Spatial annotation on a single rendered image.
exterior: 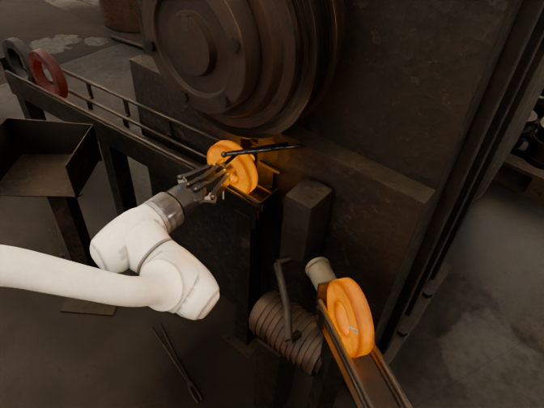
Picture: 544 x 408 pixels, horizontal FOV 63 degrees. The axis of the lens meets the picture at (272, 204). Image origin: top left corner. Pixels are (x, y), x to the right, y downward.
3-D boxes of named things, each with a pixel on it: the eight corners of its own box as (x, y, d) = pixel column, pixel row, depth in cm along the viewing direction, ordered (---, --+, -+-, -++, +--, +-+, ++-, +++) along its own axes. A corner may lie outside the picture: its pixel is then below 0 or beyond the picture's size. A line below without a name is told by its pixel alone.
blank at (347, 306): (344, 335, 99) (329, 338, 98) (337, 269, 97) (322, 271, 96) (378, 367, 84) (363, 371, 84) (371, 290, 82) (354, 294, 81)
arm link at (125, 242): (138, 219, 106) (177, 253, 103) (82, 258, 98) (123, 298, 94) (137, 192, 98) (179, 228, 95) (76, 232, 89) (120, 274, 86)
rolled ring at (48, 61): (48, 57, 149) (57, 54, 151) (21, 45, 158) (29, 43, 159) (65, 108, 160) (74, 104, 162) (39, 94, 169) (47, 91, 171)
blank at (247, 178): (211, 131, 117) (202, 137, 115) (257, 151, 109) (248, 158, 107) (218, 178, 127) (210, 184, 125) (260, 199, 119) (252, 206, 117)
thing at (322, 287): (343, 308, 103) (349, 276, 96) (344, 311, 102) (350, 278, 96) (313, 316, 101) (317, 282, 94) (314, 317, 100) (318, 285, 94)
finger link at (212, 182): (191, 188, 106) (195, 190, 105) (224, 165, 112) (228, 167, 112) (193, 200, 109) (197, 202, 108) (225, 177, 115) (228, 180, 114)
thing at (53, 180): (68, 268, 182) (6, 116, 134) (131, 274, 182) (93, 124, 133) (46, 311, 167) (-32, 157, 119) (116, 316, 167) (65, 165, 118)
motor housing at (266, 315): (267, 373, 154) (277, 278, 118) (320, 414, 145) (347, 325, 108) (242, 402, 146) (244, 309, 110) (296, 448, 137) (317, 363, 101)
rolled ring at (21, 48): (20, 45, 157) (29, 43, 159) (-5, 35, 166) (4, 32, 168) (39, 94, 169) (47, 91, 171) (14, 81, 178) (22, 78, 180)
